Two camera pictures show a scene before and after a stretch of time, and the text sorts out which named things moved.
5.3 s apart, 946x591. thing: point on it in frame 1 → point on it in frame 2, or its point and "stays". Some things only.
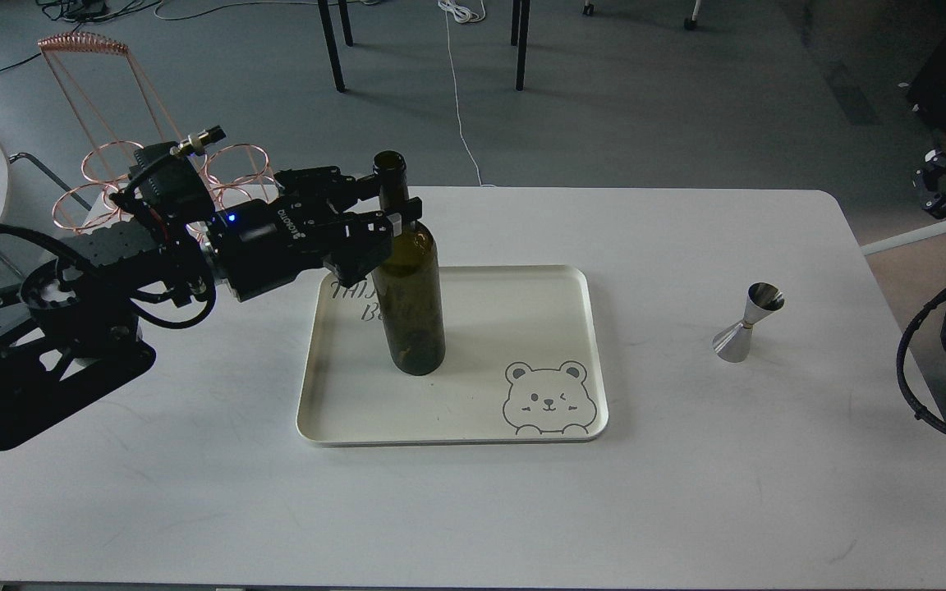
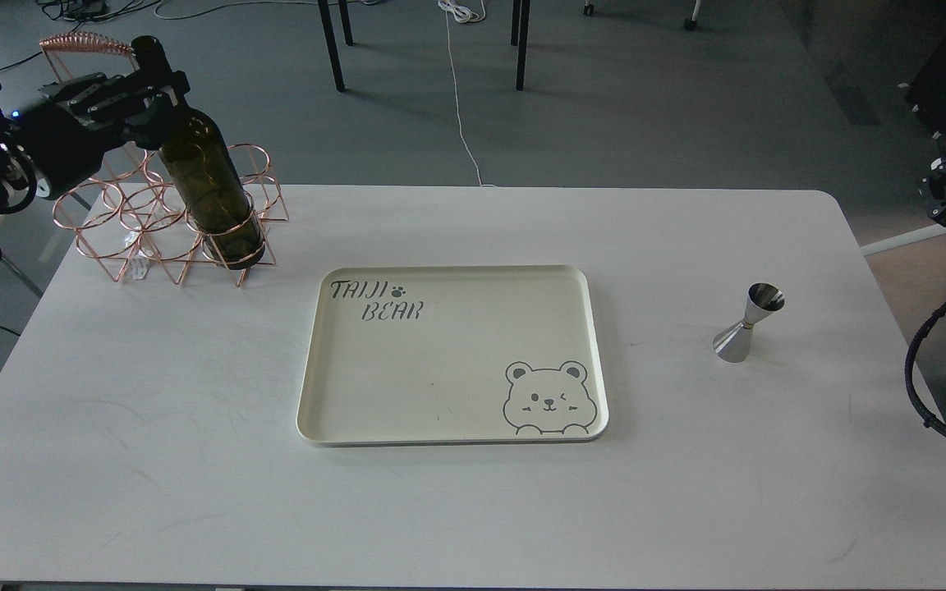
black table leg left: x=331 y=39 stays
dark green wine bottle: x=410 y=289 → x=204 y=161
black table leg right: x=520 y=25 stays
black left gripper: x=266 y=242 → x=66 y=131
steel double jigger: x=733 y=343 stays
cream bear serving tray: x=521 y=363 stays
